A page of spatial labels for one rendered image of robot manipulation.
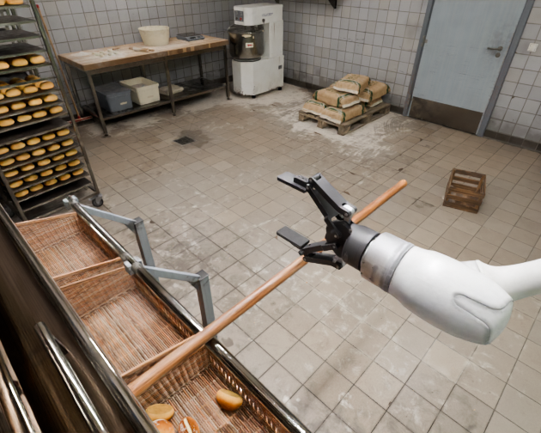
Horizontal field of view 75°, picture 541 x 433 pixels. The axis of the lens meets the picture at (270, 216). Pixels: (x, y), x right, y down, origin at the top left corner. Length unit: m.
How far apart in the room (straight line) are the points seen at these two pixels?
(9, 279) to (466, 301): 0.79
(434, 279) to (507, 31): 4.80
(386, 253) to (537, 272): 0.25
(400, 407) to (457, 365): 0.46
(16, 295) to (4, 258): 0.13
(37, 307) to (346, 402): 1.70
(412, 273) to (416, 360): 1.83
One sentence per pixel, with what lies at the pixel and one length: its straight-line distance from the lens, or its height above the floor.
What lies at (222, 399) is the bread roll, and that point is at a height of 0.65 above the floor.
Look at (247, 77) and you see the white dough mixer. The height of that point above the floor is 0.34.
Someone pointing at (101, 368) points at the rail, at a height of 1.43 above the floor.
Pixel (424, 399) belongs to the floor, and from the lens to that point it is 2.27.
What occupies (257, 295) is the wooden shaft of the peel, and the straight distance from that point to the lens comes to 0.92.
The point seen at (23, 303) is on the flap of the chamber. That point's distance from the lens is 0.78.
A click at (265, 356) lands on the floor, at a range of 2.23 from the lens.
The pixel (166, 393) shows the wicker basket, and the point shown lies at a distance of 1.47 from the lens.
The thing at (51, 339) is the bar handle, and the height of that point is 1.46.
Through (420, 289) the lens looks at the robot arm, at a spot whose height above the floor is 1.51.
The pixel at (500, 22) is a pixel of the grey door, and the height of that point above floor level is 1.31.
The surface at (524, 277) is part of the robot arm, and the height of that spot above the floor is 1.47.
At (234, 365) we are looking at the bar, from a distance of 0.85.
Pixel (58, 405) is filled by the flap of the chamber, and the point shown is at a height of 1.40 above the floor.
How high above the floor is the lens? 1.90
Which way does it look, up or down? 36 degrees down
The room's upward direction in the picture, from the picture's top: straight up
